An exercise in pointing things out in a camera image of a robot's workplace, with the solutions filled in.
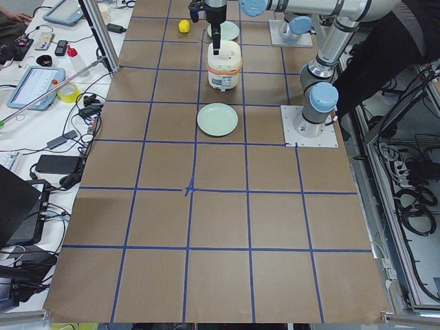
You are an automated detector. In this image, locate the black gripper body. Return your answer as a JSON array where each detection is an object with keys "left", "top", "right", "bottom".
[{"left": 188, "top": 0, "right": 227, "bottom": 34}]

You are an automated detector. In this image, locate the cream rice cooker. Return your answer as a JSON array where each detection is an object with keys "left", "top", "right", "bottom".
[{"left": 207, "top": 40, "right": 242, "bottom": 91}]

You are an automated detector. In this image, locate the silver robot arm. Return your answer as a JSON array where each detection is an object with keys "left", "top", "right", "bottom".
[
  {"left": 240, "top": 1, "right": 397, "bottom": 138},
  {"left": 188, "top": 1, "right": 311, "bottom": 55}
]

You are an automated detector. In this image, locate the green plate near arm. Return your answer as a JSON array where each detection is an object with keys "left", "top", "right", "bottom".
[
  {"left": 221, "top": 21, "right": 240, "bottom": 41},
  {"left": 197, "top": 103, "right": 239, "bottom": 137}
]

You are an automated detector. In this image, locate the yellow toy lemon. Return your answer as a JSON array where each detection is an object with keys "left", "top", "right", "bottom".
[{"left": 178, "top": 19, "right": 190, "bottom": 34}]

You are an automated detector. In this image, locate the black power adapter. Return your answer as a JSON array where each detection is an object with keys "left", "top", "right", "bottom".
[{"left": 106, "top": 23, "right": 127, "bottom": 34}]

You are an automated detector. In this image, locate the metal rod stand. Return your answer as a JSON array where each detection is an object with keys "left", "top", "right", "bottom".
[{"left": 1, "top": 58, "right": 105, "bottom": 128}]

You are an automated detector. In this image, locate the yellow tape roll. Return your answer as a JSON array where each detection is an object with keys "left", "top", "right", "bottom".
[{"left": 57, "top": 82, "right": 81, "bottom": 103}]

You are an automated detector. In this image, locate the black small bowl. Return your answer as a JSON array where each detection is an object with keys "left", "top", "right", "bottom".
[{"left": 36, "top": 54, "right": 53, "bottom": 67}]

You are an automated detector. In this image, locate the blue teach pendant tablet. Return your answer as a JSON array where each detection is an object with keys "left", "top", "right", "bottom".
[{"left": 7, "top": 66, "right": 65, "bottom": 109}]

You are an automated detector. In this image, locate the person in black clothes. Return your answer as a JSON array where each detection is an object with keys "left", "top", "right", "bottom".
[{"left": 333, "top": 1, "right": 439, "bottom": 122}]

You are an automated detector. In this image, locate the black power brick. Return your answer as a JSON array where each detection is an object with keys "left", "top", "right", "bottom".
[{"left": 35, "top": 155, "right": 80, "bottom": 175}]

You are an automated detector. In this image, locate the black laptop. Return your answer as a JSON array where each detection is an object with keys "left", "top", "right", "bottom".
[{"left": 1, "top": 166, "right": 50, "bottom": 248}]

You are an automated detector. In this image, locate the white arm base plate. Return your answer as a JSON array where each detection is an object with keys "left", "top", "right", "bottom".
[
  {"left": 269, "top": 20, "right": 313, "bottom": 48},
  {"left": 280, "top": 105, "right": 338, "bottom": 148}
]

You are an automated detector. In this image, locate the aluminium frame post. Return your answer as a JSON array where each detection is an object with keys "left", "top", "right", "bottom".
[{"left": 78, "top": 0, "right": 120, "bottom": 72}]

